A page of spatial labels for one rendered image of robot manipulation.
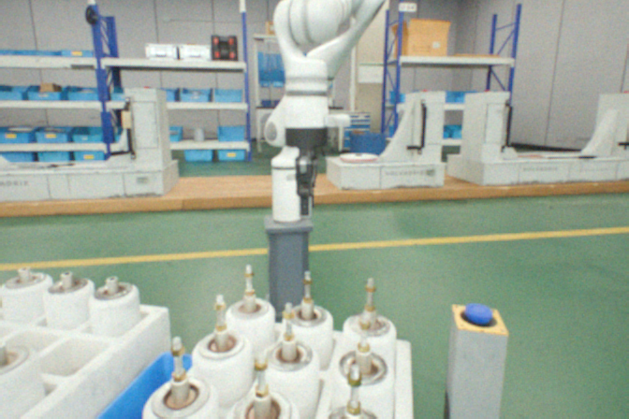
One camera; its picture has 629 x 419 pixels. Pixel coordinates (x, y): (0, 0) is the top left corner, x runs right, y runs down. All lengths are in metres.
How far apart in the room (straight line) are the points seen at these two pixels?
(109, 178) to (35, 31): 7.51
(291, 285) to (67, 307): 0.58
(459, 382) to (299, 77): 0.54
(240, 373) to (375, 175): 2.23
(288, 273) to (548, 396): 0.71
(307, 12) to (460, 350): 0.57
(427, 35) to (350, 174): 3.61
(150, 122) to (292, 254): 1.79
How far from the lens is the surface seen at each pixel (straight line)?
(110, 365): 0.87
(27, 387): 0.79
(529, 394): 1.09
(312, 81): 0.61
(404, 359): 0.78
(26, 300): 1.07
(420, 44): 5.87
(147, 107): 2.71
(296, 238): 1.12
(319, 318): 0.73
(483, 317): 0.65
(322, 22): 0.61
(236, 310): 0.77
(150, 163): 2.74
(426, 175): 2.91
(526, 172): 3.37
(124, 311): 0.91
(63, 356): 0.96
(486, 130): 3.18
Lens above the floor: 0.63
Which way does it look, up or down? 11 degrees down
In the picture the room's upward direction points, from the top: straight up
